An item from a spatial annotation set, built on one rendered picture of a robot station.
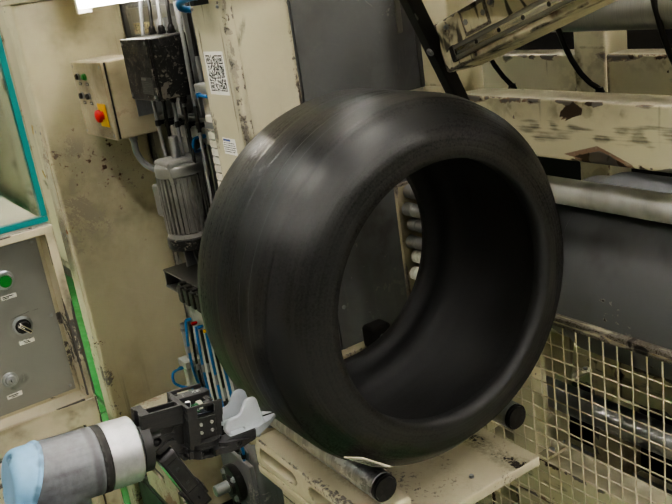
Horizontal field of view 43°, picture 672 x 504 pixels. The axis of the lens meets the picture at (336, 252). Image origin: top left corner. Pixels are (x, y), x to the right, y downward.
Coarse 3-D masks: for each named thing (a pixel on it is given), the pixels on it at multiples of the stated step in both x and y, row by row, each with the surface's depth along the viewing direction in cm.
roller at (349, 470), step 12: (276, 420) 151; (288, 432) 148; (300, 444) 145; (312, 444) 142; (324, 456) 138; (336, 468) 136; (348, 468) 133; (360, 468) 131; (372, 468) 130; (348, 480) 134; (360, 480) 130; (372, 480) 128; (384, 480) 128; (372, 492) 128; (384, 492) 129
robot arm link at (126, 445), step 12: (120, 420) 112; (108, 432) 110; (120, 432) 110; (132, 432) 110; (120, 444) 109; (132, 444) 110; (120, 456) 108; (132, 456) 109; (144, 456) 110; (120, 468) 108; (132, 468) 109; (144, 468) 110; (120, 480) 109; (132, 480) 111
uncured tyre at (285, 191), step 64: (320, 128) 119; (384, 128) 115; (448, 128) 119; (512, 128) 130; (256, 192) 119; (320, 192) 112; (384, 192) 114; (448, 192) 156; (512, 192) 145; (256, 256) 114; (320, 256) 111; (448, 256) 160; (512, 256) 151; (256, 320) 114; (320, 320) 112; (448, 320) 160; (512, 320) 149; (256, 384) 122; (320, 384) 115; (384, 384) 155; (448, 384) 150; (512, 384) 136; (320, 448) 125; (384, 448) 124; (448, 448) 133
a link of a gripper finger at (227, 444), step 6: (246, 432) 120; (252, 432) 120; (222, 438) 118; (228, 438) 118; (234, 438) 118; (240, 438) 119; (246, 438) 120; (252, 438) 120; (222, 444) 117; (228, 444) 117; (234, 444) 118; (240, 444) 118; (246, 444) 119; (204, 450) 117; (210, 450) 117; (216, 450) 116; (222, 450) 117; (228, 450) 117; (234, 450) 118
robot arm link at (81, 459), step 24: (72, 432) 109; (96, 432) 109; (24, 456) 104; (48, 456) 105; (72, 456) 106; (96, 456) 107; (24, 480) 102; (48, 480) 104; (72, 480) 105; (96, 480) 107
